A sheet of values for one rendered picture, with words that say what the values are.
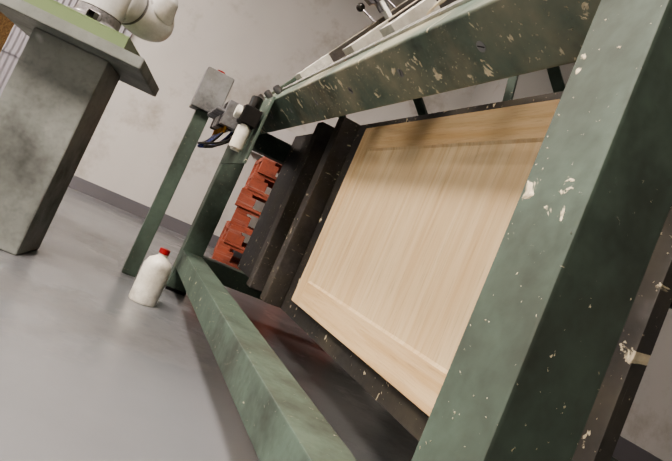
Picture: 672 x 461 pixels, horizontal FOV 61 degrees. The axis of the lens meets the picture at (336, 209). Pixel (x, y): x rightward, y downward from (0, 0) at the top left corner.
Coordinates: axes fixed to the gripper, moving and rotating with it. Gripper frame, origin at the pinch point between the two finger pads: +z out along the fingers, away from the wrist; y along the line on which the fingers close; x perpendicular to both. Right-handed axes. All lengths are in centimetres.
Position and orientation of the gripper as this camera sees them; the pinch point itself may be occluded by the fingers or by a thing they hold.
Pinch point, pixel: (385, 10)
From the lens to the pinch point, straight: 206.6
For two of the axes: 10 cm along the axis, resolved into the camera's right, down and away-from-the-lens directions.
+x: -3.4, -0.7, 9.4
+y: 7.7, -5.9, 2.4
